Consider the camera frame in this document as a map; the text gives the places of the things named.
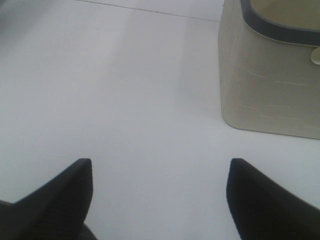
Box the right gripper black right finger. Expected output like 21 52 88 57
226 158 320 240

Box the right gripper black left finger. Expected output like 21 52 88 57
0 158 97 240

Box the beige basket with grey rim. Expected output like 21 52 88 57
218 0 320 139

